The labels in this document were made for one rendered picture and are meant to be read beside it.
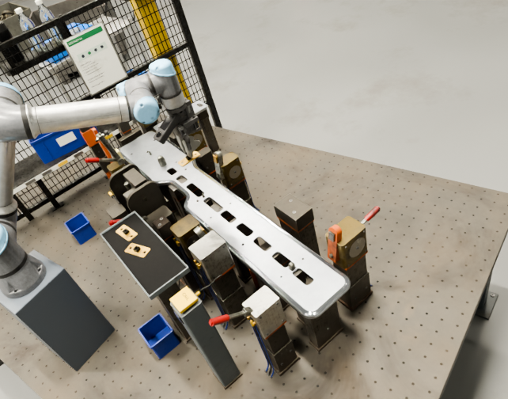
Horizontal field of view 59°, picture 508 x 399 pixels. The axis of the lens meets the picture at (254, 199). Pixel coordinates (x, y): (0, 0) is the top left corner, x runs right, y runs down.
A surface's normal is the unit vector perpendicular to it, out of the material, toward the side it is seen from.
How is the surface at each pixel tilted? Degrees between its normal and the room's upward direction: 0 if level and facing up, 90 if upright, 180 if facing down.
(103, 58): 90
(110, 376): 0
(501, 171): 0
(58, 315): 90
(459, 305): 0
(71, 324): 90
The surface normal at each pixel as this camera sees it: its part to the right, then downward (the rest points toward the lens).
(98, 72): 0.61, 0.43
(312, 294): -0.23, -0.71
